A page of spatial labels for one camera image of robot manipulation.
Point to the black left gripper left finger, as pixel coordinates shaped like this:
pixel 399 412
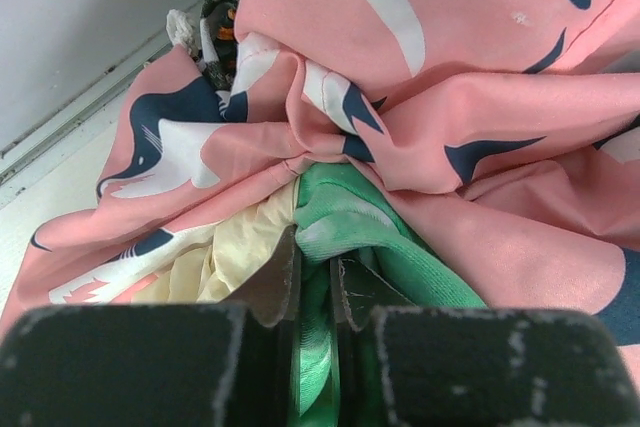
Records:
pixel 230 363

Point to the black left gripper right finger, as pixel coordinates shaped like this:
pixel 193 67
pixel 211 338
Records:
pixel 398 364

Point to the cream white cloth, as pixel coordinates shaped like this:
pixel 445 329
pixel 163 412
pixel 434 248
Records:
pixel 231 252

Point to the mint green cloth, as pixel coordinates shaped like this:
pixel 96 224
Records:
pixel 340 211

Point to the black orange patterned cloth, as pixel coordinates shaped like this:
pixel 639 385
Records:
pixel 218 56

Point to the pink whale print cloth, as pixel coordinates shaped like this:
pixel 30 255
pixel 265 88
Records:
pixel 491 127

